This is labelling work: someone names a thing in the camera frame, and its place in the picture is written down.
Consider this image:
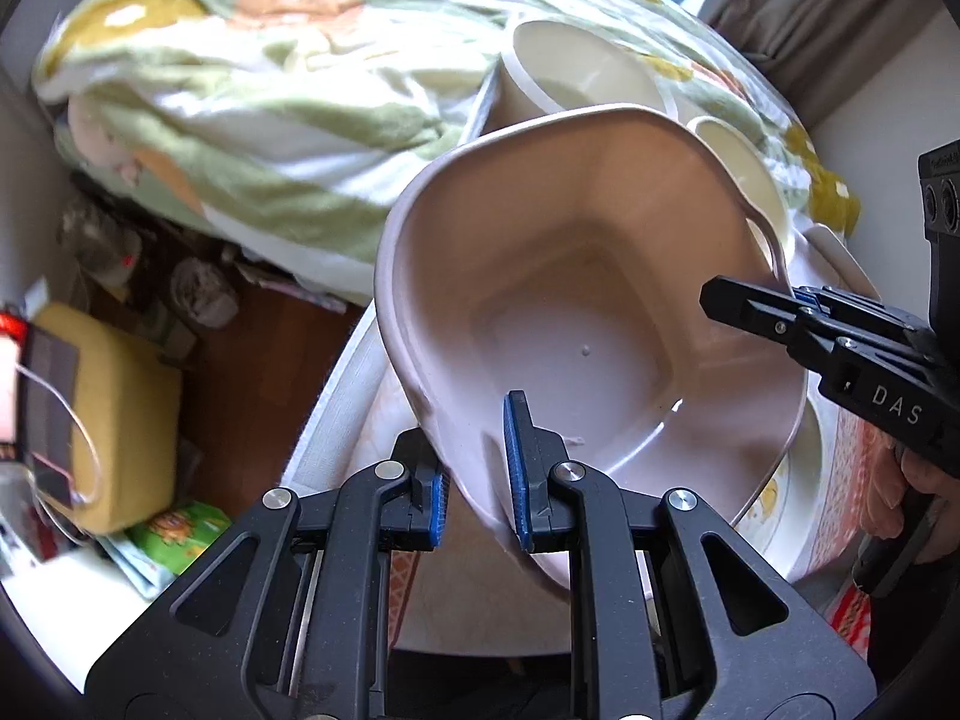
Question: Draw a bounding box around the plain white plate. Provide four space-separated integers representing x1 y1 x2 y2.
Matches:
802 222 880 301

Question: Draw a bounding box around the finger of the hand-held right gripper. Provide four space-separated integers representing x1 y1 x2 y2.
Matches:
699 274 848 383
792 283 932 361

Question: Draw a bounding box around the red patterned mat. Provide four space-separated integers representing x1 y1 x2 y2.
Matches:
823 412 905 665

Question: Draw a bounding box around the pink square bowl with handles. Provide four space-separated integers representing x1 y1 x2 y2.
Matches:
373 103 811 592

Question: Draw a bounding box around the brown curtain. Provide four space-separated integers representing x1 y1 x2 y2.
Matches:
697 0 935 125

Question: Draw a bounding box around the green printed packet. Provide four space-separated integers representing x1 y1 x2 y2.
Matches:
112 501 235 601

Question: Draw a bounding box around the phone with red screen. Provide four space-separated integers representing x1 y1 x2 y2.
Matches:
0 304 32 463

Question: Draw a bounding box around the white plate with floral print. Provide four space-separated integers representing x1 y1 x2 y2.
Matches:
731 397 827 584

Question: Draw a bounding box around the person's right hand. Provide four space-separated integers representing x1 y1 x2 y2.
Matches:
896 441 960 565

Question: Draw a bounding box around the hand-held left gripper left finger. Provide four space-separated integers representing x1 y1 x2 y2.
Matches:
85 427 451 720

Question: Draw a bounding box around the white towel with orange stripe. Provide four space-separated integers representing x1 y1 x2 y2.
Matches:
280 298 575 657

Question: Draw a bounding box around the cream round bowl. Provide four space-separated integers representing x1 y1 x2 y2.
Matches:
685 115 794 260

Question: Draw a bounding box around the white round bowl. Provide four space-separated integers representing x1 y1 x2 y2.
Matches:
496 18 680 137

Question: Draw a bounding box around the yellow cushion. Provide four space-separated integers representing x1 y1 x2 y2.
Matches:
30 301 185 537

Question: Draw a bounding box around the floral striped blanket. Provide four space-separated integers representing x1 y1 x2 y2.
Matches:
30 0 862 308

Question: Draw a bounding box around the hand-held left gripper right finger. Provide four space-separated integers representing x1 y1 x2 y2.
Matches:
502 390 880 720

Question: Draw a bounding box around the dark power bank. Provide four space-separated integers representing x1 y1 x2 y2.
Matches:
18 327 82 505

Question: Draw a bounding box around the white thin cable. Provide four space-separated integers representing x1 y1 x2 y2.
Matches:
18 366 103 544

